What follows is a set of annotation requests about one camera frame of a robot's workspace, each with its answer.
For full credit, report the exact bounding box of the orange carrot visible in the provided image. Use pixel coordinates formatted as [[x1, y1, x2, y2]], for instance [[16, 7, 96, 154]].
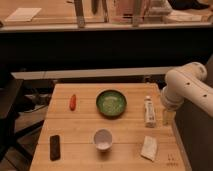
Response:
[[69, 94, 76, 111]]

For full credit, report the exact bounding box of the black rectangular remote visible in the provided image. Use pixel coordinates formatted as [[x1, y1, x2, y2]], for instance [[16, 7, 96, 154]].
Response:
[[50, 135, 61, 161]]

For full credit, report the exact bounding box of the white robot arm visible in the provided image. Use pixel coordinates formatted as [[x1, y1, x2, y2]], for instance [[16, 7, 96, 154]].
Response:
[[160, 62, 213, 125]]

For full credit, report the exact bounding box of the white folded cloth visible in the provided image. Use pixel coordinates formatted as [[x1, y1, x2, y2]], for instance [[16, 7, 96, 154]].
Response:
[[140, 136, 158, 161]]

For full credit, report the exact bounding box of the white paper sheet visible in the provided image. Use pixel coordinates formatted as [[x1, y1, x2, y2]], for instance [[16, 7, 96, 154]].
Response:
[[5, 8, 41, 22]]

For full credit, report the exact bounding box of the white tube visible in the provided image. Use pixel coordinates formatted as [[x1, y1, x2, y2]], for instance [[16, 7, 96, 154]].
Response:
[[144, 96, 156, 128]]

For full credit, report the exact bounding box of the small white cup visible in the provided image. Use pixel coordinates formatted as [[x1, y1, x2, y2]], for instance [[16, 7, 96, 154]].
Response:
[[93, 129, 112, 152]]

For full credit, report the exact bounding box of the green ceramic bowl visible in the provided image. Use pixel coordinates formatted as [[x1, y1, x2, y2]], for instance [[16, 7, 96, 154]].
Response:
[[96, 90, 127, 118]]

